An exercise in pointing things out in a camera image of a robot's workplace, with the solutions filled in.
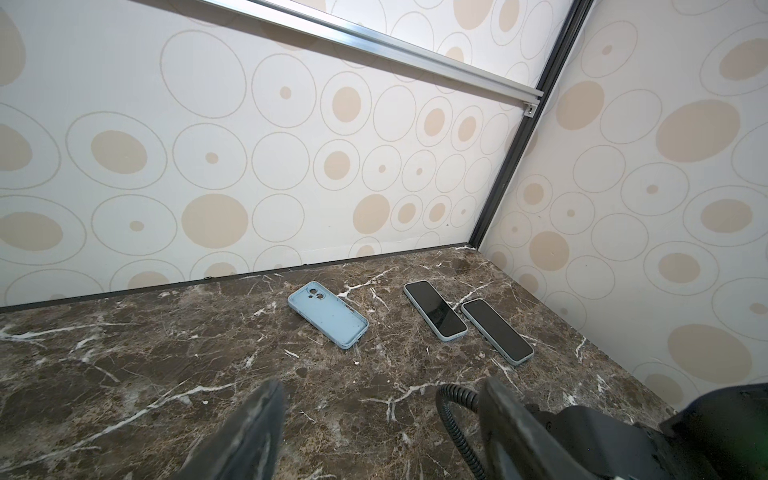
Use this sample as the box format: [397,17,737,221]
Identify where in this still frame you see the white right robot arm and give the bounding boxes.
[526,383,767,479]

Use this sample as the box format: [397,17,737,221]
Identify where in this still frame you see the white-edged phone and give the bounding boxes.
[403,279,469,343]

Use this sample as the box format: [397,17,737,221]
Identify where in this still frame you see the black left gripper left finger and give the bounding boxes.
[174,379,286,479]

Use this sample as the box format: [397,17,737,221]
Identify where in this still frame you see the light blue case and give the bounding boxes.
[460,297,536,367]
[403,279,469,343]
[287,281,369,350]

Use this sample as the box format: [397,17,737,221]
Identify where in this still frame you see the horizontal aluminium frame bar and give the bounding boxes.
[211,0,543,117]

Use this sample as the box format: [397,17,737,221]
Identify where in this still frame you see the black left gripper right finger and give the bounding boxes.
[479,377,595,479]

